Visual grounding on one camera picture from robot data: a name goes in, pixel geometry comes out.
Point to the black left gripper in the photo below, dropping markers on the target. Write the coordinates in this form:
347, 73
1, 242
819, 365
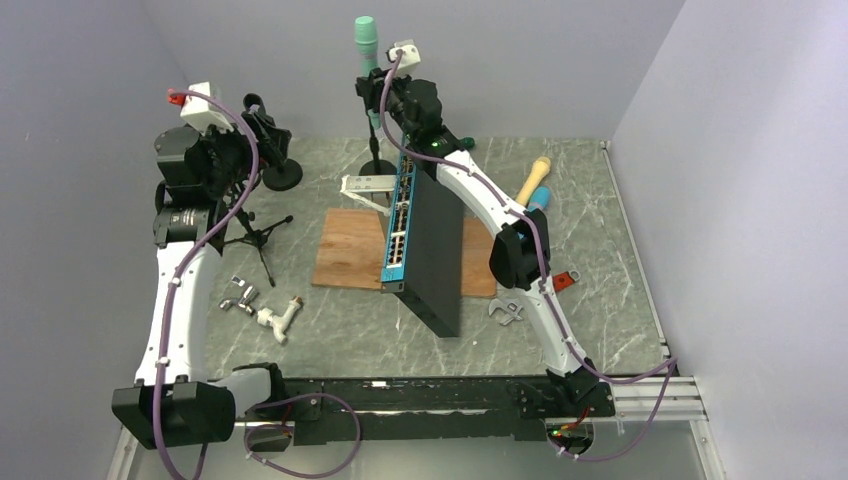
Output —
242, 142

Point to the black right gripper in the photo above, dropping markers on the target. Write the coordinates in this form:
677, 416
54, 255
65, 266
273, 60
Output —
371, 89

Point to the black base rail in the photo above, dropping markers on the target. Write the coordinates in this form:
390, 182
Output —
423, 408

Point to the black green-mic stand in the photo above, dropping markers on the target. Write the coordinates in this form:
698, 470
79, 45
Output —
376, 166

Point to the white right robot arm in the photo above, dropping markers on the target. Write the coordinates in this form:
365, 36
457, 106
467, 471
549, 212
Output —
520, 256

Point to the chrome faucet fitting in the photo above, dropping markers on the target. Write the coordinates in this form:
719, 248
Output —
244, 300

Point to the blue network switch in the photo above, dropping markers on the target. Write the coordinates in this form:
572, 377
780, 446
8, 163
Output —
422, 263

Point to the grey metal bracket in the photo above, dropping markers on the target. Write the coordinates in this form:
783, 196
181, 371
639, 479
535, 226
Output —
372, 191

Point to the red-handled adjustable wrench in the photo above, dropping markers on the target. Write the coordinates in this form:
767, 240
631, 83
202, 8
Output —
512, 309

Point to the green microphone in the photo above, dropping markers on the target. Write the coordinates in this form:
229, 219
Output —
366, 40

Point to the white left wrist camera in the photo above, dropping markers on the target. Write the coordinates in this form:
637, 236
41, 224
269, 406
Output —
199, 114

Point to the beige microphone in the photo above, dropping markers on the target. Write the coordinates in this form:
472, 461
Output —
538, 171

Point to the wooden board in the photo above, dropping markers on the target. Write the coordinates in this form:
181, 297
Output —
351, 246

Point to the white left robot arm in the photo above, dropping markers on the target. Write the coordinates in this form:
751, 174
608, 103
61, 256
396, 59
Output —
172, 398

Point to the white pipe valve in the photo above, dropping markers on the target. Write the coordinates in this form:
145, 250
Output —
279, 323

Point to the black tripod shock-mount stand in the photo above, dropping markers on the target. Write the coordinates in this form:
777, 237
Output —
257, 238

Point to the blue microphone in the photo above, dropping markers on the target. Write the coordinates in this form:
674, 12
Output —
537, 201

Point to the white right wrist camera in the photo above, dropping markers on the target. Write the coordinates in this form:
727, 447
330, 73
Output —
405, 56

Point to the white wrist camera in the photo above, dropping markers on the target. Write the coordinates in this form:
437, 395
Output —
405, 56
199, 114

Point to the black round-base mic stand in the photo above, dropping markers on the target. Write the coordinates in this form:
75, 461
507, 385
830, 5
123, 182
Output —
276, 178

